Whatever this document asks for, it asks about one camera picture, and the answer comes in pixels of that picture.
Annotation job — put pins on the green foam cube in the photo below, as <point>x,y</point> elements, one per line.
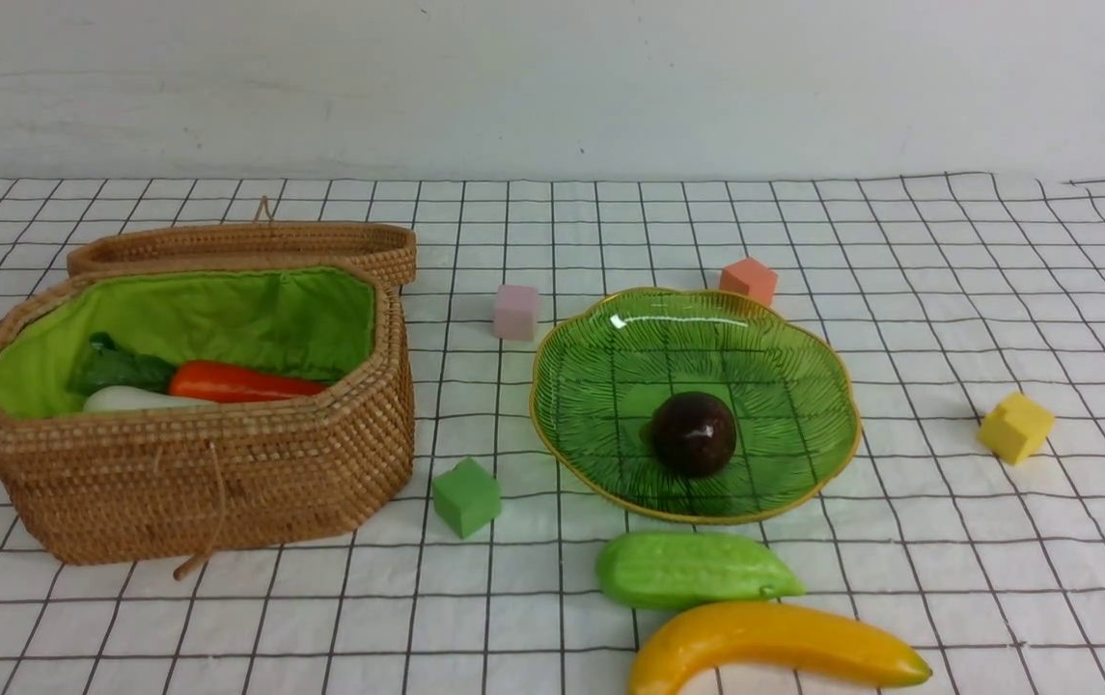
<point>466,498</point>

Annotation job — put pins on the orange toy carrot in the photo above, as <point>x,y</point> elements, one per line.
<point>106,363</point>

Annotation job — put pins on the yellow toy banana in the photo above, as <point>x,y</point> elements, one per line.
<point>785,635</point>

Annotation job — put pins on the green toy cucumber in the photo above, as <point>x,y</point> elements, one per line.
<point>666,571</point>

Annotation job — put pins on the white toy radish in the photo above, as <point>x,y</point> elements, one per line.
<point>121,398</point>

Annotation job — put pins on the pink foam cube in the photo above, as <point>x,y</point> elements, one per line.
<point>516,313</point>

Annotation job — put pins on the yellow foam cube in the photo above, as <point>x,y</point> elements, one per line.
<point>1015,428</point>

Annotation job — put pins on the orange foam cube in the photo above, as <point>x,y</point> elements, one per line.
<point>749,277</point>

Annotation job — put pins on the woven rattan basket lid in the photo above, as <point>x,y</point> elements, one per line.
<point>387,252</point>

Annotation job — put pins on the woven rattan basket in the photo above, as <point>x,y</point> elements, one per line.
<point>187,481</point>

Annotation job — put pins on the dark purple toy fruit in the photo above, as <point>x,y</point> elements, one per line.
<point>692,433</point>

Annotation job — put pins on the white checkered tablecloth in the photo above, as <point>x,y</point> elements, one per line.
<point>943,294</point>

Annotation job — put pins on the green glass leaf plate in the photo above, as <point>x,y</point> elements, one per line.
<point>599,377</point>

